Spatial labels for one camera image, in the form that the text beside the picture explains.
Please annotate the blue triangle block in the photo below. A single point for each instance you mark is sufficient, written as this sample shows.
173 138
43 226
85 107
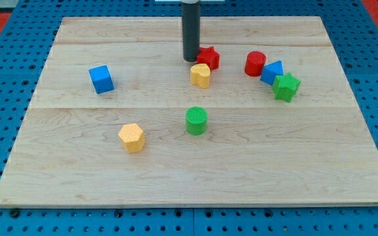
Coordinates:
272 70

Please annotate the wooden board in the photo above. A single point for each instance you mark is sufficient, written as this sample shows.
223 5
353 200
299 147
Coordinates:
315 151

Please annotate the blue cube block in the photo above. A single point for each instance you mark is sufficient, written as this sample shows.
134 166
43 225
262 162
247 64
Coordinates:
101 79

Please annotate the green star block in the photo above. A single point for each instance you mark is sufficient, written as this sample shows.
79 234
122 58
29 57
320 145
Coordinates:
285 87

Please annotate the yellow heart block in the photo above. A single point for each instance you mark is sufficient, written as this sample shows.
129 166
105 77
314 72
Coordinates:
200 75

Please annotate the yellow hexagon block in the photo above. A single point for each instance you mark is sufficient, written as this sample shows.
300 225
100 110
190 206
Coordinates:
132 138

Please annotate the red star block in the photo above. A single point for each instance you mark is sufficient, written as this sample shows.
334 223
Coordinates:
208 56

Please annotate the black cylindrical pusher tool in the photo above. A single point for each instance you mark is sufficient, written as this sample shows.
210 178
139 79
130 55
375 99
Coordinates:
190 15

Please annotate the green cylinder block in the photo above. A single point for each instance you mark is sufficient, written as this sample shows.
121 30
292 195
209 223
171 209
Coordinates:
196 120

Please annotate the red cylinder block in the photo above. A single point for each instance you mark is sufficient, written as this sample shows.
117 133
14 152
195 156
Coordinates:
254 64

